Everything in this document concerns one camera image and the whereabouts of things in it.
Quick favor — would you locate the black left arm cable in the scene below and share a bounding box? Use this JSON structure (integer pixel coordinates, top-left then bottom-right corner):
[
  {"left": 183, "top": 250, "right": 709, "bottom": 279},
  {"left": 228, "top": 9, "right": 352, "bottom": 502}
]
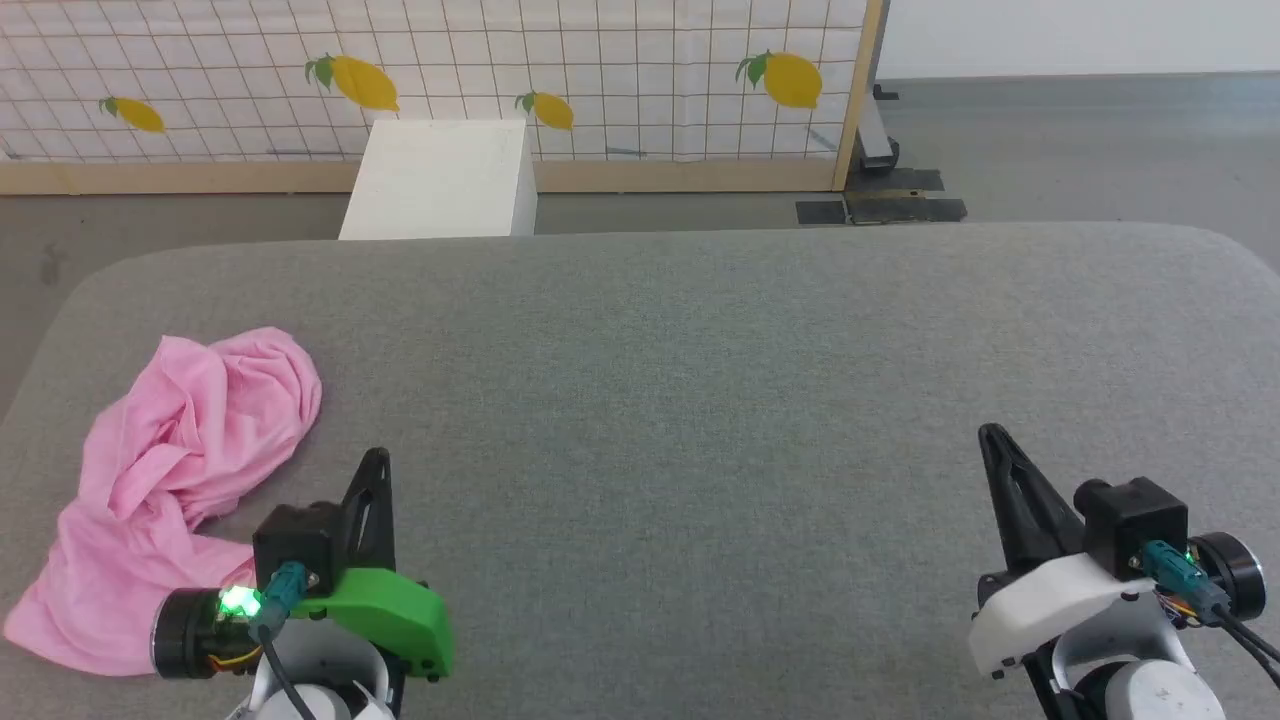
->
[{"left": 248, "top": 563, "right": 321, "bottom": 720}]

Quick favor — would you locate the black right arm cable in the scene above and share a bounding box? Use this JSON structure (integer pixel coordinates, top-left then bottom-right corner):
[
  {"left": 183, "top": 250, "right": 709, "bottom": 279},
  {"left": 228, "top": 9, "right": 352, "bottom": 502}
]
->
[{"left": 1143, "top": 540, "right": 1280, "bottom": 693}]

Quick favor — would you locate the black floor plate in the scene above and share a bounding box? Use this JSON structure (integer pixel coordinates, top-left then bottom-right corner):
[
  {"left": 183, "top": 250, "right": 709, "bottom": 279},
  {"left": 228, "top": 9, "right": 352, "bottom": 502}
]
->
[{"left": 795, "top": 168, "right": 968, "bottom": 227}]

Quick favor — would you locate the pink cloth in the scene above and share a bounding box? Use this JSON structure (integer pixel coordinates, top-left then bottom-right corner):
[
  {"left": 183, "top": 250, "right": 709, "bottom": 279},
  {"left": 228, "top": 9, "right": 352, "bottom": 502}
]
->
[{"left": 3, "top": 327, "right": 324, "bottom": 678}]

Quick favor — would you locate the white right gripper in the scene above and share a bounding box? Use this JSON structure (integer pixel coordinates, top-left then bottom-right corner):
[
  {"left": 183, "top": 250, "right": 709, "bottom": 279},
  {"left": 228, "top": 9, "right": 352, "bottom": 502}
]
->
[{"left": 967, "top": 423, "right": 1153, "bottom": 678}]

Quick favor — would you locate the white box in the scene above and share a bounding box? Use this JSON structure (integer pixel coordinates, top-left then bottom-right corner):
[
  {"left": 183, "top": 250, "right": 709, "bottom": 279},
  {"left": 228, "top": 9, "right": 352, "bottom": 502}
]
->
[{"left": 338, "top": 119, "right": 539, "bottom": 241}]

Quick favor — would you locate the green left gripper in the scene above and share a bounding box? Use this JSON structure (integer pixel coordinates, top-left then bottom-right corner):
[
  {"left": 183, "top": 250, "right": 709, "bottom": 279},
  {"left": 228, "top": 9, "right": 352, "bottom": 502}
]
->
[{"left": 293, "top": 447, "right": 456, "bottom": 683}]

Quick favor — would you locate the metal partition foot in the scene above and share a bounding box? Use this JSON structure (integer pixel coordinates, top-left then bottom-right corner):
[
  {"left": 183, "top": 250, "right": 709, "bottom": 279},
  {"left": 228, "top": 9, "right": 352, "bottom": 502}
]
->
[{"left": 858, "top": 84, "right": 902, "bottom": 173}]

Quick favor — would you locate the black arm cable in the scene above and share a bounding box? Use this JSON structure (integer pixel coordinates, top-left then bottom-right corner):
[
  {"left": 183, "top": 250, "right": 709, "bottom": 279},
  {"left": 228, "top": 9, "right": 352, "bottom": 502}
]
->
[
  {"left": 1143, "top": 540, "right": 1280, "bottom": 693},
  {"left": 248, "top": 563, "right": 321, "bottom": 720}
]

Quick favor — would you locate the lemon-patterned partition screen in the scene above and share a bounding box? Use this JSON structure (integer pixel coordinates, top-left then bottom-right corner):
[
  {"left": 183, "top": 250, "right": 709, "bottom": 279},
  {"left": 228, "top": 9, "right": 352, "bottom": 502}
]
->
[{"left": 0, "top": 0, "right": 890, "bottom": 196}]

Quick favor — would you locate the lemon print grid panel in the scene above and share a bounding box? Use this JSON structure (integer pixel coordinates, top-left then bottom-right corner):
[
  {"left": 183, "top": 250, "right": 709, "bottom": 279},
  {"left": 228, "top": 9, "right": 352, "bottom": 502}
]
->
[{"left": 0, "top": 0, "right": 869, "bottom": 164}]

